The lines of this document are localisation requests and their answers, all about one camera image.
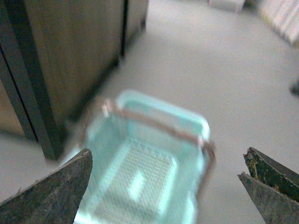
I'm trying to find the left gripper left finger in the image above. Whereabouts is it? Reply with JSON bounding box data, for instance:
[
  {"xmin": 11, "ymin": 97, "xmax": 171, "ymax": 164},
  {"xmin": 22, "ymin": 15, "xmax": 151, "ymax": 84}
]
[{"xmin": 0, "ymin": 149, "xmax": 93, "ymax": 224}]

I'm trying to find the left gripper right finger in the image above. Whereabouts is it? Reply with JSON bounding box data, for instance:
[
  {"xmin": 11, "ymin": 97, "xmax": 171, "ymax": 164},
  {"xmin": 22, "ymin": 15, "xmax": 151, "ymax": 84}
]
[{"xmin": 238, "ymin": 147, "xmax": 299, "ymax": 224}]

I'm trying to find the light blue plastic basket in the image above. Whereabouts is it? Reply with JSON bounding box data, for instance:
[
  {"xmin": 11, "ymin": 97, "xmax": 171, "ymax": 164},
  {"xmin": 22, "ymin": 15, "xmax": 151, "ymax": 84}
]
[{"xmin": 75, "ymin": 96, "xmax": 209, "ymax": 224}]

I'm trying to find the brown basket handle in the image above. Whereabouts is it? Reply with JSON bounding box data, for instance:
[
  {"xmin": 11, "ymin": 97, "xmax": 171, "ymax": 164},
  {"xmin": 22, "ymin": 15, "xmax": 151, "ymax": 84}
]
[{"xmin": 102, "ymin": 99, "xmax": 215, "ymax": 171}]

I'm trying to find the dark wooden cabinet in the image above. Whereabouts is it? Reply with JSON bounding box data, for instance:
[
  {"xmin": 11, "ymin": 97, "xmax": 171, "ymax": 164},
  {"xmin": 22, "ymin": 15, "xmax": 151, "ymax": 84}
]
[{"xmin": 0, "ymin": 0, "xmax": 149, "ymax": 160}]

